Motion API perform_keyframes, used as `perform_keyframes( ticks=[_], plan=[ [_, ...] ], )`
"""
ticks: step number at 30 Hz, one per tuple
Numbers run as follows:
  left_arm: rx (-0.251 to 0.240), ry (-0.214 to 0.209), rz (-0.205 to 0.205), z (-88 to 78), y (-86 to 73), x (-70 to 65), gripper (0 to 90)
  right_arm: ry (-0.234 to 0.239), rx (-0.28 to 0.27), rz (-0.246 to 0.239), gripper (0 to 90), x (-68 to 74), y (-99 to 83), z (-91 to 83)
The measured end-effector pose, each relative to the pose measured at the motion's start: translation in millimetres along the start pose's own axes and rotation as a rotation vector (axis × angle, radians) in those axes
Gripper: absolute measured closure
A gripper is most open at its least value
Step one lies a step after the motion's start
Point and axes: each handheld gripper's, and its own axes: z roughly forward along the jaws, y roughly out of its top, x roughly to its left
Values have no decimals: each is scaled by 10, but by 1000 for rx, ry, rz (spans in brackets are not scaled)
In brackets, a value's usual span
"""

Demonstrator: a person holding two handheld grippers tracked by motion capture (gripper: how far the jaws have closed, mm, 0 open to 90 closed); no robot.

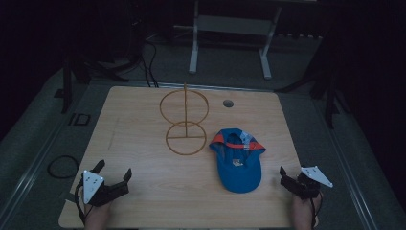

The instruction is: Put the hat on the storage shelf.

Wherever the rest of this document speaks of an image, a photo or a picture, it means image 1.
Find person's left hand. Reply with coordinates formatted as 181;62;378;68
83;200;113;230

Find coiled black cable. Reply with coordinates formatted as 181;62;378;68
46;154;80;180

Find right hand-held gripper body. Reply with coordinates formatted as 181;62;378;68
285;165;334;200

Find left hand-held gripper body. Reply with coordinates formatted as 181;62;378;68
81;170;130;207

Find person's right hand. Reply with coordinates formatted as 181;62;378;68
291;191;323;230

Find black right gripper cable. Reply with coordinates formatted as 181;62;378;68
309;191;324;229

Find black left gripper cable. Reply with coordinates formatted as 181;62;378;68
74;180;89;226

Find black stand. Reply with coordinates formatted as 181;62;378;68
274;28;352;130
53;54;130;115

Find black hanging cables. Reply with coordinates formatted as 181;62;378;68
127;0;161;89

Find blue and orange cap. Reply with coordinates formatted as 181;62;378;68
209;127;267;195

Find white metal table frame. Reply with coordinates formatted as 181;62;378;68
172;0;283;81

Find black rectangular frame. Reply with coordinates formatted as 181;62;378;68
68;112;92;127

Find golden wire hat stand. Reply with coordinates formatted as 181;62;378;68
158;81;211;157

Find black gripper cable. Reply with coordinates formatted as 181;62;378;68
74;180;89;226
309;191;324;229

